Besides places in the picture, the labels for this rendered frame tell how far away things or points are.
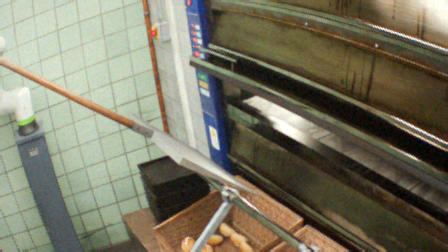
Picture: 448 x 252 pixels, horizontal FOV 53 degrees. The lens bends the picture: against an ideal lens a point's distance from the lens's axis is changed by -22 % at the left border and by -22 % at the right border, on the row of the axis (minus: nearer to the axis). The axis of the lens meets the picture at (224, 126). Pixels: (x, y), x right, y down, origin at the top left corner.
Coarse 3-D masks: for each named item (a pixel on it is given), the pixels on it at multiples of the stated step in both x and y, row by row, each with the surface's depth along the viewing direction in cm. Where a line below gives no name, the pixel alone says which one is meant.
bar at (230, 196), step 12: (204, 180) 196; (216, 180) 190; (228, 192) 182; (228, 204) 183; (240, 204) 174; (216, 216) 183; (252, 216) 168; (264, 216) 164; (216, 228) 183; (276, 228) 156; (204, 240) 183; (288, 240) 150; (300, 240) 148
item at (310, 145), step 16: (240, 112) 245; (256, 112) 239; (272, 128) 223; (288, 128) 219; (304, 144) 204; (320, 144) 201; (320, 160) 196; (336, 160) 187; (352, 160) 185; (352, 176) 178; (368, 176) 172; (384, 176) 169; (384, 192) 161; (400, 192) 157; (400, 208) 154; (416, 208) 146; (432, 208) 143; (432, 224) 139
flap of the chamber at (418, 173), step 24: (216, 72) 218; (240, 72) 217; (264, 72) 220; (264, 96) 188; (312, 96) 187; (312, 120) 165; (360, 120) 161; (360, 144) 144; (408, 144) 140; (408, 168) 125
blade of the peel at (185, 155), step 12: (156, 132) 230; (168, 144) 215; (180, 144) 235; (180, 156) 182; (192, 156) 215; (204, 156) 235; (192, 168) 184; (204, 168) 201; (216, 168) 216; (228, 180) 201; (252, 192) 199
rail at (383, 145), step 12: (192, 60) 236; (204, 60) 228; (228, 72) 209; (252, 84) 195; (276, 96) 182; (288, 96) 176; (300, 108) 170; (312, 108) 164; (336, 120) 154; (348, 132) 149; (360, 132) 144; (372, 144) 139; (384, 144) 134; (396, 156) 129; (408, 156) 125; (420, 168) 120; (432, 168) 116; (444, 180) 111
